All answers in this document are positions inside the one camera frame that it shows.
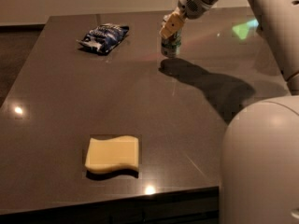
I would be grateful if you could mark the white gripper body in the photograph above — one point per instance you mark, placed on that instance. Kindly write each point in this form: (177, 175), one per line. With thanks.
(191, 6)

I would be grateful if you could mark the green white 7up can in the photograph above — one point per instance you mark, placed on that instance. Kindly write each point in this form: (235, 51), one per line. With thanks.
(170, 46)

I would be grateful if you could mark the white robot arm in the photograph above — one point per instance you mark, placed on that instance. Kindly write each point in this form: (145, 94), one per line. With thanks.
(260, 151)

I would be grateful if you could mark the blue chip bag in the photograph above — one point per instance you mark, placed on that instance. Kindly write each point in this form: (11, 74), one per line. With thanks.
(104, 38)

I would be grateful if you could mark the yellow sponge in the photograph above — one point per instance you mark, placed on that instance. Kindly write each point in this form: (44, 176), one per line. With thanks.
(110, 155)

